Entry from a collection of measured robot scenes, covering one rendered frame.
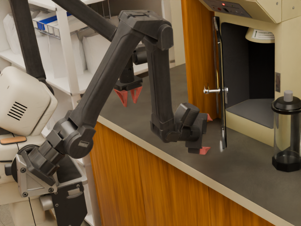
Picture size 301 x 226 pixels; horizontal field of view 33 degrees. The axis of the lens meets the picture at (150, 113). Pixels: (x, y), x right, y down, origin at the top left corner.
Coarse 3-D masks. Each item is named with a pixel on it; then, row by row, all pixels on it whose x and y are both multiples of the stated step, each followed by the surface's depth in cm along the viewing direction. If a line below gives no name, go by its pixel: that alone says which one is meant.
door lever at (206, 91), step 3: (204, 84) 178; (207, 84) 178; (204, 87) 175; (207, 87) 174; (204, 90) 172; (207, 90) 172; (210, 90) 172; (213, 90) 172; (216, 90) 172; (207, 93) 172
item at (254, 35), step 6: (252, 30) 180; (258, 30) 178; (264, 30) 176; (246, 36) 183; (252, 36) 180; (258, 36) 178; (264, 36) 176; (270, 36) 176; (258, 42) 178; (264, 42) 176; (270, 42) 176
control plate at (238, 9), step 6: (204, 0) 179; (210, 0) 176; (216, 0) 172; (210, 6) 182; (216, 6) 178; (222, 6) 175; (228, 6) 171; (234, 6) 168; (240, 6) 166; (222, 12) 180; (228, 12) 177; (234, 12) 174; (246, 12) 167
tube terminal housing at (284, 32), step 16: (288, 0) 163; (224, 16) 185; (288, 16) 165; (272, 32) 169; (288, 32) 168; (288, 48) 170; (288, 64) 172; (288, 80) 175; (240, 128) 198; (256, 128) 191; (272, 144) 186
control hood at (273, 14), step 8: (200, 0) 182; (224, 0) 169; (232, 0) 165; (240, 0) 161; (248, 0) 158; (256, 0) 155; (264, 0) 157; (272, 0) 159; (280, 0) 161; (208, 8) 185; (248, 8) 163; (256, 8) 160; (264, 8) 158; (272, 8) 160; (280, 8) 162; (240, 16) 175; (256, 16) 166; (264, 16) 162; (272, 16) 161; (280, 16) 163
